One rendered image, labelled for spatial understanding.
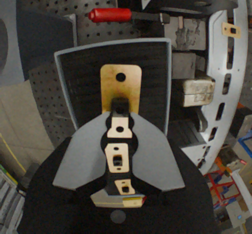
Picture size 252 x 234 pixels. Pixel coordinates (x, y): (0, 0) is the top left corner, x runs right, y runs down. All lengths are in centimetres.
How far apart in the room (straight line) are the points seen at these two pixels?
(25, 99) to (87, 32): 148
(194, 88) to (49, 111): 76
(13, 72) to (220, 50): 52
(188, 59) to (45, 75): 67
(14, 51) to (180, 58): 32
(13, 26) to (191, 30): 34
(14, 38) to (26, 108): 175
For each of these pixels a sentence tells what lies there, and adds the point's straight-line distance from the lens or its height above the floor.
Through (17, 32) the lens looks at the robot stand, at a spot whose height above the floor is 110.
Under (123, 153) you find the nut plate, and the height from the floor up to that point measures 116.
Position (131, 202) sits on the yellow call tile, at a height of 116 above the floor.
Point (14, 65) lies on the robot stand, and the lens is 31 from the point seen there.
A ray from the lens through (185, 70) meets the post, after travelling 25.
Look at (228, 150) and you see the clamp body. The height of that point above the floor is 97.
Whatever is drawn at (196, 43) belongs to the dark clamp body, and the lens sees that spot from 28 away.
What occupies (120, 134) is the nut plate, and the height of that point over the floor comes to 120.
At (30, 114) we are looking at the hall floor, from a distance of 202.
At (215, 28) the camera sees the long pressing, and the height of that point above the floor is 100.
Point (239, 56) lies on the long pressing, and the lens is 48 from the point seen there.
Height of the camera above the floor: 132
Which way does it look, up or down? 61 degrees down
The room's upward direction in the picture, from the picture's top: 178 degrees clockwise
